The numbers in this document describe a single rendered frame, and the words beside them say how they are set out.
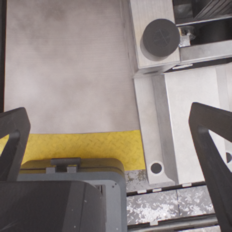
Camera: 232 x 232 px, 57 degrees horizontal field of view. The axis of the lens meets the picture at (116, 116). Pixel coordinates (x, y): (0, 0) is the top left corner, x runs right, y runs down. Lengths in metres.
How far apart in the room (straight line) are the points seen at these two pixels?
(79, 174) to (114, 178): 0.14
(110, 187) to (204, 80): 0.53
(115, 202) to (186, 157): 0.38
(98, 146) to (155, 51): 0.80
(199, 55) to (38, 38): 0.58
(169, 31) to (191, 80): 0.30
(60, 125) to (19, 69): 0.25
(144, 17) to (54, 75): 0.46
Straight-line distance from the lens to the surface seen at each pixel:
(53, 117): 0.81
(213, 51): 0.46
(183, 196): 1.25
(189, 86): 0.66
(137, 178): 1.16
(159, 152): 0.76
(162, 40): 0.38
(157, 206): 1.24
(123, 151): 1.11
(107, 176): 0.89
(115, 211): 0.93
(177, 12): 0.49
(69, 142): 1.13
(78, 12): 0.84
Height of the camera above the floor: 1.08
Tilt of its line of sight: 86 degrees down
